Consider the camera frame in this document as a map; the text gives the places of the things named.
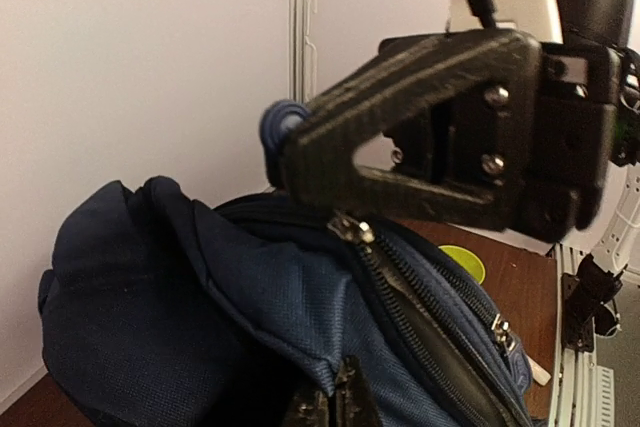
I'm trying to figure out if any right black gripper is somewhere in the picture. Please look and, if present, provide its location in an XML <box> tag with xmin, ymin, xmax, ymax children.
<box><xmin>384</xmin><ymin>43</ymin><xmax>630</xmax><ymax>242</ymax></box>

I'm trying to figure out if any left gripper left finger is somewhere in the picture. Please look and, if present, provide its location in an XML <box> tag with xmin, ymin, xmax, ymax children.
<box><xmin>286</xmin><ymin>386</ymin><xmax>331</xmax><ymax>427</ymax></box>

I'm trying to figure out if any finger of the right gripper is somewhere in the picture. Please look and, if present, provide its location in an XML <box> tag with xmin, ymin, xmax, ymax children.
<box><xmin>282</xmin><ymin>29</ymin><xmax>542</xmax><ymax>227</ymax></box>

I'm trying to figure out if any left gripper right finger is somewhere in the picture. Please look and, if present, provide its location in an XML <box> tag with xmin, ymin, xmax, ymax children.
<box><xmin>331</xmin><ymin>356</ymin><xmax>382</xmax><ymax>427</ymax></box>

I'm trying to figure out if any navy blue student backpack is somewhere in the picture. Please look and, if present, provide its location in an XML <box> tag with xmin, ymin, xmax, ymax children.
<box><xmin>37</xmin><ymin>98</ymin><xmax>533</xmax><ymax>427</ymax></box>

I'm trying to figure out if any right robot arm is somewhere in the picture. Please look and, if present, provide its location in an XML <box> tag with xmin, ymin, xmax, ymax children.
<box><xmin>261</xmin><ymin>0</ymin><xmax>639</xmax><ymax>243</ymax></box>

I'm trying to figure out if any lime green plastic bowl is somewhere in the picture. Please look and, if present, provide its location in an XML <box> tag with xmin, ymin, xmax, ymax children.
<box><xmin>439</xmin><ymin>244</ymin><xmax>486</xmax><ymax>285</ymax></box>

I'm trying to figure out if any pale orange highlighter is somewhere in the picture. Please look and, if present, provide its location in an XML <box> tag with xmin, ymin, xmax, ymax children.
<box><xmin>528</xmin><ymin>357</ymin><xmax>551</xmax><ymax>386</ymax></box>

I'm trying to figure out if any right aluminium frame post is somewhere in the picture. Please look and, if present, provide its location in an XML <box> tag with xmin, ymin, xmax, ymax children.
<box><xmin>288</xmin><ymin>0</ymin><xmax>318</xmax><ymax>102</ymax></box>

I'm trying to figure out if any front aluminium rail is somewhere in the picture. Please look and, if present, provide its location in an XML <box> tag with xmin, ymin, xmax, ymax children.
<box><xmin>548</xmin><ymin>244</ymin><xmax>615</xmax><ymax>427</ymax></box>

